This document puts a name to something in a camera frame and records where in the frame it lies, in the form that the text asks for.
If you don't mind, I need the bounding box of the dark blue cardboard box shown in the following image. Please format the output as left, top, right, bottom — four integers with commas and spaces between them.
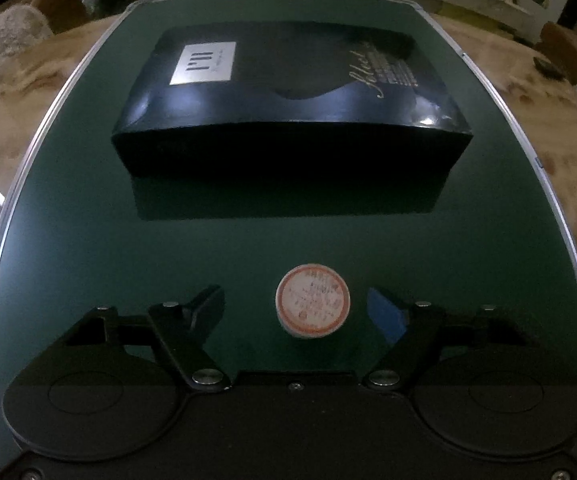
111, 21, 473, 187

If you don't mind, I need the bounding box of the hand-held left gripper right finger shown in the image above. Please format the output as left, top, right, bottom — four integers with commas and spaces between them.
363, 287, 520, 389

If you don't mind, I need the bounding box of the black remote control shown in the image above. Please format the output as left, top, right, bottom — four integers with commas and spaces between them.
533, 57, 565, 80

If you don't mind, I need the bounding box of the small round jar white lid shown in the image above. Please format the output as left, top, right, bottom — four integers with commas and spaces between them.
275, 265, 351, 340

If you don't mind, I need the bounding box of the dark green glass mat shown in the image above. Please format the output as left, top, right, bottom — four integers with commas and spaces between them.
0, 0, 577, 480

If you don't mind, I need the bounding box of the green glass board silver frame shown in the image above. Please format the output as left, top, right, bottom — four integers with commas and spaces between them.
0, 0, 577, 480

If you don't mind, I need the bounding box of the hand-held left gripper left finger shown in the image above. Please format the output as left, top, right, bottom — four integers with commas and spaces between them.
66, 284, 232, 391

